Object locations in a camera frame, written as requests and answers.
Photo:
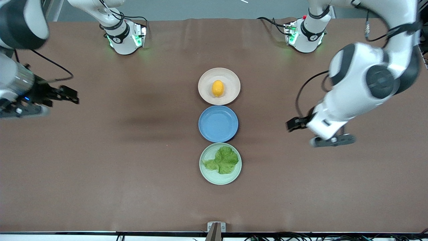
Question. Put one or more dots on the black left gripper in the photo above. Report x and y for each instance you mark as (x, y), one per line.
(298, 123)

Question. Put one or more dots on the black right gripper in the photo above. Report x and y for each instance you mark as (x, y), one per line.
(42, 92)

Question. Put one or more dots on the green lettuce leaf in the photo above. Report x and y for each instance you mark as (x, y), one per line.
(223, 161)

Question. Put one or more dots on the yellow lemon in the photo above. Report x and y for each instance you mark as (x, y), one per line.
(217, 88)

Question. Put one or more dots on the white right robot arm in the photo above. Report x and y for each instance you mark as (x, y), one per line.
(123, 40)

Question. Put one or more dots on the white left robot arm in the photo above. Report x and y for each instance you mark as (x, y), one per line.
(361, 90)

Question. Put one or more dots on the blue round plate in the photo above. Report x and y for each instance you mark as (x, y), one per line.
(218, 124)

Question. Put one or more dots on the beige round plate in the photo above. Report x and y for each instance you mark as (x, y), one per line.
(230, 77)

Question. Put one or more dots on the left base connector block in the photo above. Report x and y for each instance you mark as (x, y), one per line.
(290, 33)

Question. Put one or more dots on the base connector block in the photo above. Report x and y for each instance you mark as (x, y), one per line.
(290, 33)
(140, 35)

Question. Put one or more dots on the right base connector block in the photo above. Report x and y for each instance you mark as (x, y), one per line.
(140, 35)

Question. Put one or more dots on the brown table cover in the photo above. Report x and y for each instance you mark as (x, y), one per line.
(100, 184)

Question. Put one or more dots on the light green round plate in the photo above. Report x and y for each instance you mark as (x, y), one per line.
(214, 179)

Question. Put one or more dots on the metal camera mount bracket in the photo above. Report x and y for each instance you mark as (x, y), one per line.
(216, 231)

